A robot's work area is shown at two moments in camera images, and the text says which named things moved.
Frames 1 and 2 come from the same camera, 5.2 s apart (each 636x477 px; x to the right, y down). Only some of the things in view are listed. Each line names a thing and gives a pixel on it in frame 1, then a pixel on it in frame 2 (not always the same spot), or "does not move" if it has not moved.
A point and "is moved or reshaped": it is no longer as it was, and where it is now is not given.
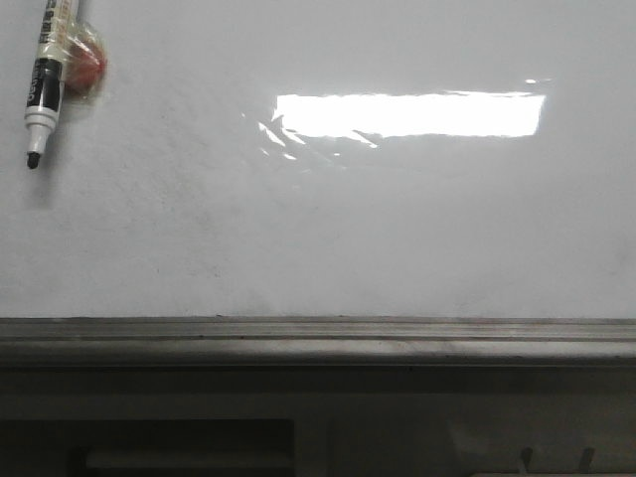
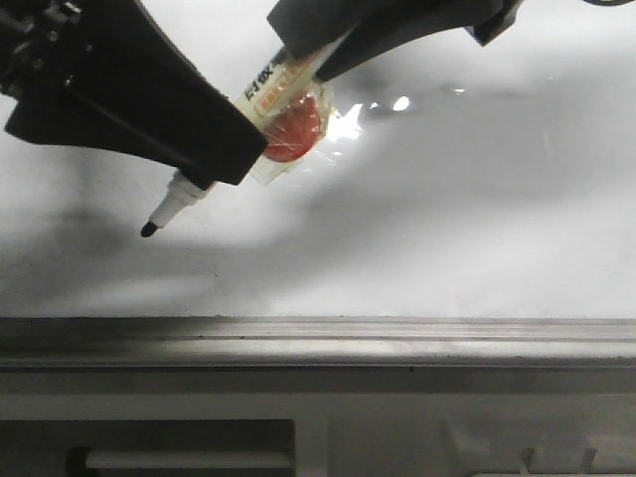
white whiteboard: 410,159 does not move
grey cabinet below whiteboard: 303,420 does not move
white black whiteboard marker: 46,86 is moved or reshaped
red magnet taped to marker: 84,63 is moved or reshaped
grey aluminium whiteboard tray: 290,341 does not move
